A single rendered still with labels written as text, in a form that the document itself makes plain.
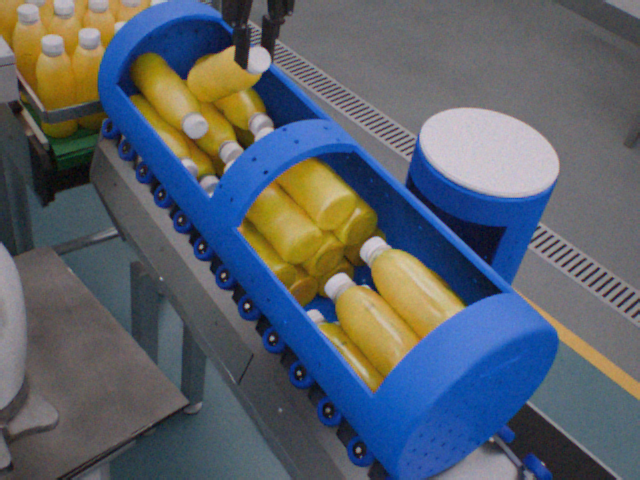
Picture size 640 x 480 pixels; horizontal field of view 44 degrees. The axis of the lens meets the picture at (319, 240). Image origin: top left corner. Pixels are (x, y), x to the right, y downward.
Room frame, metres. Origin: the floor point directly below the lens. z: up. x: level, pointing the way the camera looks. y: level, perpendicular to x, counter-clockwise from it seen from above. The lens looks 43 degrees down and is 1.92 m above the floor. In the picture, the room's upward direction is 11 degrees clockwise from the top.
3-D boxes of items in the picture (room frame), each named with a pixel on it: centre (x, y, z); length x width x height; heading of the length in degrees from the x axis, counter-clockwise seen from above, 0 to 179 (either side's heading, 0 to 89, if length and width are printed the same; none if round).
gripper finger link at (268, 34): (1.11, 0.14, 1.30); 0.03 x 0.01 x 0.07; 42
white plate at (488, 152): (1.32, -0.29, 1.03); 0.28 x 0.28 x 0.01
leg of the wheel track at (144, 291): (1.22, 0.37, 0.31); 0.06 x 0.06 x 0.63; 42
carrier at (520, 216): (1.32, -0.29, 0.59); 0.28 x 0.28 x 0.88
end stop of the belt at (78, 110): (1.37, 0.42, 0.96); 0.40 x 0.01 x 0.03; 132
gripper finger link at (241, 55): (1.08, 0.17, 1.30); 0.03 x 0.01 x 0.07; 42
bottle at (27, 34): (1.39, 0.65, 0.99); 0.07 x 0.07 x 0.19
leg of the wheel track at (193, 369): (1.31, 0.27, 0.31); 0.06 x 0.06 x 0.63; 42
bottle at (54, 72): (1.29, 0.57, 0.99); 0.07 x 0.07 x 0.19
